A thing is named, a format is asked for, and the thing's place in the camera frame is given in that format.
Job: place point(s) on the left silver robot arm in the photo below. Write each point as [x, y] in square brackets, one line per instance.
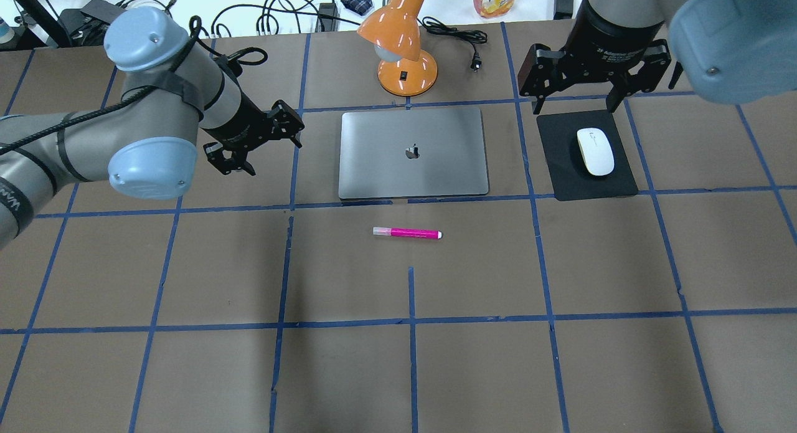
[145, 145]

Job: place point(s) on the white computer mouse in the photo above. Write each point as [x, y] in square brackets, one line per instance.
[596, 151]

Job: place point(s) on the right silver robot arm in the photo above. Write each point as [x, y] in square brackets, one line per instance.
[732, 51]

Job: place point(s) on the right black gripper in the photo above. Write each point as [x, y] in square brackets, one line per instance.
[613, 33]

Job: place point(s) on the dark blue pouch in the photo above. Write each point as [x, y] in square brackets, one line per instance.
[360, 7]

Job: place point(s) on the black power adapter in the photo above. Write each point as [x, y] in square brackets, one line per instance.
[327, 14]

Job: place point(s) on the pink marker pen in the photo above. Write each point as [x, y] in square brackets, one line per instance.
[406, 233]

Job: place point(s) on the silver laptop notebook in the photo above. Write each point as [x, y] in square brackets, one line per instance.
[423, 152]

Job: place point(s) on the black mousepad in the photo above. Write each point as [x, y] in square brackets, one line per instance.
[570, 180]

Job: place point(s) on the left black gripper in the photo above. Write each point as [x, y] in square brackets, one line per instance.
[238, 124]

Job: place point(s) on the orange desk lamp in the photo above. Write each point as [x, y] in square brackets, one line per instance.
[404, 68]

